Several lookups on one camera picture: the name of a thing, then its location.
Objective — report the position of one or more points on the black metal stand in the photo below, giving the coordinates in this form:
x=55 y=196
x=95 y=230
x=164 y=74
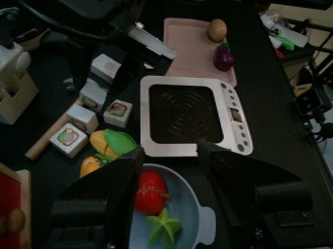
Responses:
x=315 y=48

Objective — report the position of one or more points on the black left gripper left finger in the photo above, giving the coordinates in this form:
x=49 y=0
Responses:
x=99 y=201

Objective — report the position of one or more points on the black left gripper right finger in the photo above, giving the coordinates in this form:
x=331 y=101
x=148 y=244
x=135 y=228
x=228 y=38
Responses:
x=251 y=194

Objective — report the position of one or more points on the white device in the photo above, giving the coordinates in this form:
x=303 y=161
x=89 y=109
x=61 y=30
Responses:
x=286 y=32

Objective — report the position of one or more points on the round tan wooden piece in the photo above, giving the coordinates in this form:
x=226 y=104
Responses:
x=14 y=220

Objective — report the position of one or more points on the white small card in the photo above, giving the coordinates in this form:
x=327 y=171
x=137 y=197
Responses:
x=151 y=40

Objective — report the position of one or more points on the black equipment box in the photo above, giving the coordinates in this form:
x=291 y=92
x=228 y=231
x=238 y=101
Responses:
x=311 y=100

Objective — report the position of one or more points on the pale blue toy pot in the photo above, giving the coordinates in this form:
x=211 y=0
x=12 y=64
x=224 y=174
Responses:
x=186 y=194

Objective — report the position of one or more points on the pink plastic tray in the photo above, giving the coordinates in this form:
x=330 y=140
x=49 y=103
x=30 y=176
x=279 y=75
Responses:
x=190 y=48

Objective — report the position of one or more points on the yellow toy corn green husk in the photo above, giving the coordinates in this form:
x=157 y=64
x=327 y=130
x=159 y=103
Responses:
x=115 y=142

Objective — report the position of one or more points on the white wooden toy box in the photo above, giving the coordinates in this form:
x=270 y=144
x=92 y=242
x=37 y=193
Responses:
x=14 y=94

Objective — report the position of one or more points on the green toy starfruit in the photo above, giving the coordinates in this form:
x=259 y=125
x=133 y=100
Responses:
x=164 y=228

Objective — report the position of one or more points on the tan toy egg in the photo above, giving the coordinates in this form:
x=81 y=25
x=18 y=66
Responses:
x=216 y=30

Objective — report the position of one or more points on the purple toy eggplant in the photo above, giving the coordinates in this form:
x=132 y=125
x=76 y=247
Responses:
x=223 y=60

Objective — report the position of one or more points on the white cube sushi roll piece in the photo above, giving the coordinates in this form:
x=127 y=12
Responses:
x=81 y=118
x=104 y=66
x=68 y=139
x=92 y=95
x=117 y=113

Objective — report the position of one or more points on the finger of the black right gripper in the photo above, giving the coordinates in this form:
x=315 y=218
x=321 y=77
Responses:
x=159 y=67
x=123 y=78

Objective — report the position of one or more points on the white toy induction cooktop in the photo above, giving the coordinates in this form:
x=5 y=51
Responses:
x=186 y=113

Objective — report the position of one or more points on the yellow toy pepper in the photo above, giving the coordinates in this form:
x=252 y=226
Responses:
x=88 y=167

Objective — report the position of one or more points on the red toy tomato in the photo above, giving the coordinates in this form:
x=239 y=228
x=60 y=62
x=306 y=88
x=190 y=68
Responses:
x=149 y=194

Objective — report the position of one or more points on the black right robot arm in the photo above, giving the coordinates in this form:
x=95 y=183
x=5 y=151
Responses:
x=99 y=8

